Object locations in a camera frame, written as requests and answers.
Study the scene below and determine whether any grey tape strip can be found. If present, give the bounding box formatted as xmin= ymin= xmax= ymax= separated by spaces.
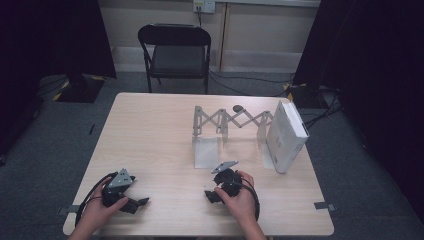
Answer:
xmin=313 ymin=201 xmax=337 ymax=213
xmin=57 ymin=204 xmax=81 ymax=216

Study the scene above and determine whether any black folding chair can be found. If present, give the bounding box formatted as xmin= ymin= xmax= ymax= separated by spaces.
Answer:
xmin=137 ymin=23 xmax=212 ymax=95

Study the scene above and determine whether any white book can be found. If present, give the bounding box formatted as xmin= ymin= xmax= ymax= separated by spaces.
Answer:
xmin=265 ymin=100 xmax=310 ymax=175

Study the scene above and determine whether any hand-held gripper cable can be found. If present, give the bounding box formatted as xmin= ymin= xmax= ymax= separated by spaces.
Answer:
xmin=237 ymin=178 xmax=261 ymax=223
xmin=74 ymin=171 xmax=118 ymax=228

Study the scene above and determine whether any right hand-held gripper cable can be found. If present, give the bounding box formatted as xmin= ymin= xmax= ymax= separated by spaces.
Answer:
xmin=237 ymin=178 xmax=261 ymax=223

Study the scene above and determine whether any left hand-held gripper cable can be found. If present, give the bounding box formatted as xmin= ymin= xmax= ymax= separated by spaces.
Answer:
xmin=74 ymin=171 xmax=118 ymax=228

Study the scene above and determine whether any black stand base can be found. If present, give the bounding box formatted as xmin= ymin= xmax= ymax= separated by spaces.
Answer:
xmin=283 ymin=81 xmax=334 ymax=109
xmin=53 ymin=73 xmax=107 ymax=104

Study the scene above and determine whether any white wall socket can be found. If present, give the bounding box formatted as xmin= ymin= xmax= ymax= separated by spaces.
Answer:
xmin=192 ymin=0 xmax=216 ymax=14

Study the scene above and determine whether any black floor cable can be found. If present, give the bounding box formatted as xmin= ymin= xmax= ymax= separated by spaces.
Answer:
xmin=209 ymin=73 xmax=289 ymax=98
xmin=209 ymin=68 xmax=295 ymax=84

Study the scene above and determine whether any person's right hand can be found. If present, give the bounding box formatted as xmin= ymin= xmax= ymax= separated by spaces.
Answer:
xmin=214 ymin=171 xmax=259 ymax=228

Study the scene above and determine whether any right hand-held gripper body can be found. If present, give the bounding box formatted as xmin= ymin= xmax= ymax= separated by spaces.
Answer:
xmin=211 ymin=160 xmax=243 ymax=198

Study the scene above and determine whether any person's left hand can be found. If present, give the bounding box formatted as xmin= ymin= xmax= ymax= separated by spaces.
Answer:
xmin=78 ymin=178 xmax=130 ymax=236

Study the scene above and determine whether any bundle of black floor cables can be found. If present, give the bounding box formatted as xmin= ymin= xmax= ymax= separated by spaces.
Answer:
xmin=301 ymin=86 xmax=343 ymax=133

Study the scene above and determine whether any dark curtain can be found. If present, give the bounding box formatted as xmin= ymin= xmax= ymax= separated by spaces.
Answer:
xmin=0 ymin=0 xmax=118 ymax=158
xmin=293 ymin=0 xmax=424 ymax=218

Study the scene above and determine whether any grey expandable metal book rack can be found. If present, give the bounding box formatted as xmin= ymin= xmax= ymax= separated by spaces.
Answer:
xmin=191 ymin=105 xmax=284 ymax=170

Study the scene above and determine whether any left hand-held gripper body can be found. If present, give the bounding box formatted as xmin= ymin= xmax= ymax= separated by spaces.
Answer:
xmin=101 ymin=168 xmax=136 ymax=209

